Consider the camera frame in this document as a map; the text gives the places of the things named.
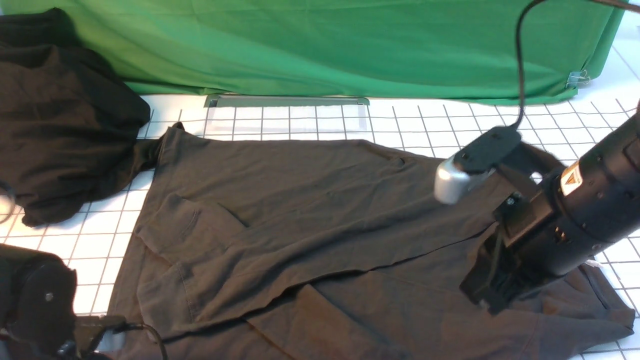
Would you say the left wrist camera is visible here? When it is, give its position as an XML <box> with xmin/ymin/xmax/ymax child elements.
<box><xmin>74</xmin><ymin>316</ymin><xmax>128</xmax><ymax>359</ymax></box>

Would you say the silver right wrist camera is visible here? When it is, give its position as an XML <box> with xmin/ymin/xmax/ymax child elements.
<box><xmin>433</xmin><ymin>126</ymin><xmax>522</xmax><ymax>205</ymax></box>

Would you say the black cloth pile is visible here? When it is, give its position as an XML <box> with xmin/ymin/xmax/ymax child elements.
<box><xmin>0</xmin><ymin>7</ymin><xmax>161</xmax><ymax>228</ymax></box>

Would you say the gray long-sleeved shirt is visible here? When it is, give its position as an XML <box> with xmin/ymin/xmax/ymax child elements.
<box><xmin>107</xmin><ymin>125</ymin><xmax>636</xmax><ymax>360</ymax></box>

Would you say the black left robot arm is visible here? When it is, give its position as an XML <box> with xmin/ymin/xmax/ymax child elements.
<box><xmin>1</xmin><ymin>244</ymin><xmax>77</xmax><ymax>359</ymax></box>

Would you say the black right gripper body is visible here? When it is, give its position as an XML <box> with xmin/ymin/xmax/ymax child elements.
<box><xmin>459</xmin><ymin>193</ymin><xmax>570</xmax><ymax>315</ymax></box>

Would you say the metal binder clip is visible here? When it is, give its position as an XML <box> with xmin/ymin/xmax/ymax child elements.
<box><xmin>565</xmin><ymin>69</ymin><xmax>591</xmax><ymax>89</ymax></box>

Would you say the white neck hang tag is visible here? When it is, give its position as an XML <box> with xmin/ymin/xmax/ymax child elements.
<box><xmin>584</xmin><ymin>259</ymin><xmax>604</xmax><ymax>269</ymax></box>

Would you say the green backdrop cloth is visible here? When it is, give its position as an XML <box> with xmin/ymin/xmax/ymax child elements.
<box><xmin>0</xmin><ymin>0</ymin><xmax>631</xmax><ymax>106</ymax></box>

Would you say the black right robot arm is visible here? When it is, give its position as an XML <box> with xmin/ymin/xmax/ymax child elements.
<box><xmin>459</xmin><ymin>113</ymin><xmax>639</xmax><ymax>315</ymax></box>

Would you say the gray metal bar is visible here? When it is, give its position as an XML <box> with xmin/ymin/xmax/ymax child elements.
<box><xmin>204</xmin><ymin>94</ymin><xmax>370</xmax><ymax>109</ymax></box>

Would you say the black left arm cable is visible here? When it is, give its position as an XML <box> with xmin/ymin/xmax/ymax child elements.
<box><xmin>0</xmin><ymin>180</ymin><xmax>168</xmax><ymax>360</ymax></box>

